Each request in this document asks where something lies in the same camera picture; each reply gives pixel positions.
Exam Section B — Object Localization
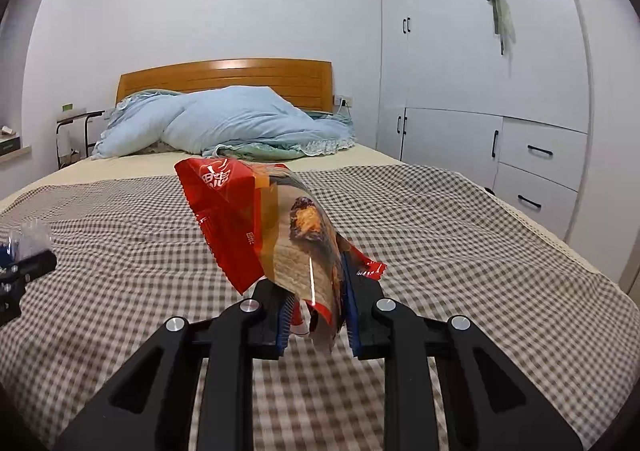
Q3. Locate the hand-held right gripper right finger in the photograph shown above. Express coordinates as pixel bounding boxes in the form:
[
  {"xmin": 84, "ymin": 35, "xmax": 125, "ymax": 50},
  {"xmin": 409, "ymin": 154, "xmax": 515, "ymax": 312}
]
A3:
[{"xmin": 342, "ymin": 256, "xmax": 583, "ymax": 451}]

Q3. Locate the brown checked blanket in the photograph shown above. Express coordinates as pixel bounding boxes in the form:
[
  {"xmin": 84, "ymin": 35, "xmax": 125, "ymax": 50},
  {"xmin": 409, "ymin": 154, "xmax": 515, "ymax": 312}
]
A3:
[{"xmin": 0, "ymin": 164, "xmax": 640, "ymax": 451}]

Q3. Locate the green ruffled pillow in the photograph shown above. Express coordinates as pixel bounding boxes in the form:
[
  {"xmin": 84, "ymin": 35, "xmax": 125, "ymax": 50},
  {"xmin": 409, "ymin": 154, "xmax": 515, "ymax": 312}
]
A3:
[{"xmin": 202, "ymin": 111, "xmax": 357, "ymax": 159}]

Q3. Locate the hanging cloth on hook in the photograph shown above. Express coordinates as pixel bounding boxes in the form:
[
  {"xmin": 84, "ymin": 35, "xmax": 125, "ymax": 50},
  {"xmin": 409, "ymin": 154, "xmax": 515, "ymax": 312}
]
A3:
[{"xmin": 485, "ymin": 0, "xmax": 516, "ymax": 56}]

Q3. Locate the orange red snack packet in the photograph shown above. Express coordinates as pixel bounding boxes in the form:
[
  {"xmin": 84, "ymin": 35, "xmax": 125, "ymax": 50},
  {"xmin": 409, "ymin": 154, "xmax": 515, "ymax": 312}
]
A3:
[{"xmin": 174, "ymin": 156, "xmax": 388, "ymax": 356}]

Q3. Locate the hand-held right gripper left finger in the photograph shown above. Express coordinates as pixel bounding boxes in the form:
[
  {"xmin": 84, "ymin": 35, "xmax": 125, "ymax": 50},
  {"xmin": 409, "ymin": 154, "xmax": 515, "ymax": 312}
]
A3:
[{"xmin": 52, "ymin": 278, "xmax": 298, "ymax": 451}]

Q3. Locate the black bedside rack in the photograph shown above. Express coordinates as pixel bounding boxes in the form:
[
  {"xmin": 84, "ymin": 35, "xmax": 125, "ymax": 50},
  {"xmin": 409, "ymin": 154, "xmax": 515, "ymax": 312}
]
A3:
[{"xmin": 56, "ymin": 110, "xmax": 106, "ymax": 169}]

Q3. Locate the white wardrobe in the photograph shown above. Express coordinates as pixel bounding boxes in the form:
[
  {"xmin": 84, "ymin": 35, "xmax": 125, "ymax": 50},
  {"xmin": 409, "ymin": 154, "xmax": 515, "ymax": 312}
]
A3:
[{"xmin": 376, "ymin": 0, "xmax": 593, "ymax": 244}]

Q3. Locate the cream bed sheet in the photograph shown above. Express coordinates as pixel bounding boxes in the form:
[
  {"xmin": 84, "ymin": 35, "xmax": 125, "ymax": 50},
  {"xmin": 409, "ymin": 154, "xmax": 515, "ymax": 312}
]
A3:
[{"xmin": 0, "ymin": 141, "xmax": 401, "ymax": 212}]

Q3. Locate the light blue quilt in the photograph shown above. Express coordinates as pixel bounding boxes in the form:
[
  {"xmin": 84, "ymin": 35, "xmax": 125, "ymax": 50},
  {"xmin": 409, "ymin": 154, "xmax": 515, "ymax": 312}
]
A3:
[{"xmin": 90, "ymin": 86, "xmax": 357, "ymax": 161}]

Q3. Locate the dark storage box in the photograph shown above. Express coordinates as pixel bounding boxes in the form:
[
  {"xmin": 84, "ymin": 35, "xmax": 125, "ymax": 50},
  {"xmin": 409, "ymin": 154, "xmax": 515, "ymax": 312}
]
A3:
[{"xmin": 0, "ymin": 126, "xmax": 23, "ymax": 154}]

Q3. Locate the wooden bed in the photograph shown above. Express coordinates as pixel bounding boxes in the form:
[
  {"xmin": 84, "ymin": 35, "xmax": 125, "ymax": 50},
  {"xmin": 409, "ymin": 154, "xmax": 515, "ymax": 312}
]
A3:
[{"xmin": 0, "ymin": 58, "xmax": 640, "ymax": 451}]

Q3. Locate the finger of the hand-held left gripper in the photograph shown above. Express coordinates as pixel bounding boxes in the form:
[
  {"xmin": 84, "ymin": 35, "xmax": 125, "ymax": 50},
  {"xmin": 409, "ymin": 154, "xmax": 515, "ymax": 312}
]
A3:
[
  {"xmin": 10, "ymin": 250, "xmax": 57, "ymax": 279},
  {"xmin": 0, "ymin": 231, "xmax": 21, "ymax": 266}
]

